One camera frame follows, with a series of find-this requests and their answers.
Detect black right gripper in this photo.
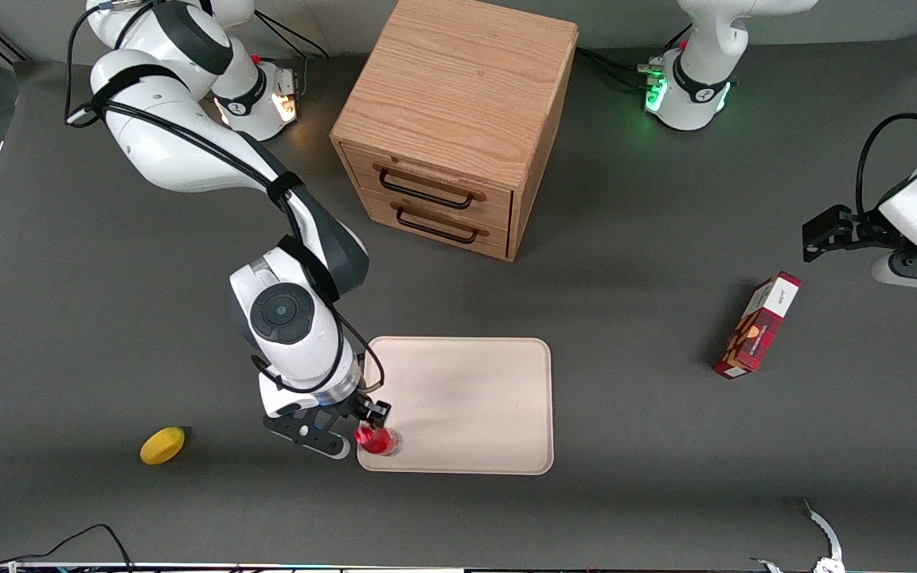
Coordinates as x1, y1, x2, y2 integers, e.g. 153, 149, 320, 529
293, 388, 392, 435

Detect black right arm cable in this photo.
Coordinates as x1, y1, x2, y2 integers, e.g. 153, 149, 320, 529
64, 0, 386, 396

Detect yellow mango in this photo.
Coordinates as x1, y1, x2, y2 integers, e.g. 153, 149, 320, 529
139, 427, 187, 466

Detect wooden drawer cabinet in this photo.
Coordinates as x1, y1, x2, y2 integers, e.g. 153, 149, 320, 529
330, 0, 579, 263

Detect black cable at table edge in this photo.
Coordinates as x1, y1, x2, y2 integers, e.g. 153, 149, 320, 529
0, 524, 135, 572

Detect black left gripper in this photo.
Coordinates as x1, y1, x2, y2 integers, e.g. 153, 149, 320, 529
802, 205, 907, 264

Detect red coke bottle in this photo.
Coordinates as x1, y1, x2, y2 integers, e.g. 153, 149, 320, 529
354, 425, 402, 457

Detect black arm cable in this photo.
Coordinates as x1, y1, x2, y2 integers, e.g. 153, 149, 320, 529
64, 0, 386, 396
856, 70, 917, 217

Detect wooden drawer with black handle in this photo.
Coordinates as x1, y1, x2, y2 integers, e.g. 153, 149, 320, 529
359, 188, 510, 259
341, 144, 514, 230

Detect beige plastic tray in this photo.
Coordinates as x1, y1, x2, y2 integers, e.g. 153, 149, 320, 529
357, 337, 555, 476

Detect black base cables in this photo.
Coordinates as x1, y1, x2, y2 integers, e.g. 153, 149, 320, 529
576, 25, 694, 90
252, 10, 333, 103

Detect black left base cables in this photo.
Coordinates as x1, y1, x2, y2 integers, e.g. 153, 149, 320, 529
576, 25, 694, 90

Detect red cardboard snack box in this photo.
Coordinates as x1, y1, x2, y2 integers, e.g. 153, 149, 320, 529
712, 271, 802, 380

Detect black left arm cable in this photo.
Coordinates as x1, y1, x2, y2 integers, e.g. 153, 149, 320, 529
856, 70, 917, 217

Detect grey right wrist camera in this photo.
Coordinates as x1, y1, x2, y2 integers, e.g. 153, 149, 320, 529
262, 410, 353, 462

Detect black right base cables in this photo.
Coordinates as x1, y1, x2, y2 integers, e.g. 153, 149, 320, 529
252, 10, 333, 103

